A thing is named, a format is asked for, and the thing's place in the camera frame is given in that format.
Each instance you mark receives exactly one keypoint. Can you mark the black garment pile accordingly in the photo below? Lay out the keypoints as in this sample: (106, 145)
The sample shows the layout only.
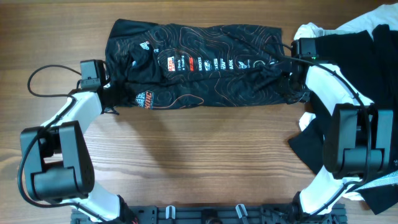
(369, 62)

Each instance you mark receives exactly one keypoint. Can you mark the black orange printed cycling jersey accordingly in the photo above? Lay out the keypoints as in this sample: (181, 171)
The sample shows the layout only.
(170, 66)

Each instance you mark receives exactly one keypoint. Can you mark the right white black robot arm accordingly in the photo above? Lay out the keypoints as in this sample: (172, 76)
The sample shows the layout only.
(346, 141)

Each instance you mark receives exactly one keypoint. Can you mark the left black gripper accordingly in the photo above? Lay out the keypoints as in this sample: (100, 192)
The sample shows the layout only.
(118, 101)

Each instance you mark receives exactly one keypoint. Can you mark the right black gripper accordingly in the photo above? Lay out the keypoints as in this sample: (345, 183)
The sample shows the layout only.
(286, 74)

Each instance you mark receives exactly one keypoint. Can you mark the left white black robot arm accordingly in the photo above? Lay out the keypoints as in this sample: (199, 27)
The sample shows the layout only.
(56, 169)

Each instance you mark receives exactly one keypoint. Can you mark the white garment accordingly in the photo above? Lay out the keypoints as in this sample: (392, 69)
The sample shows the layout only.
(342, 25)

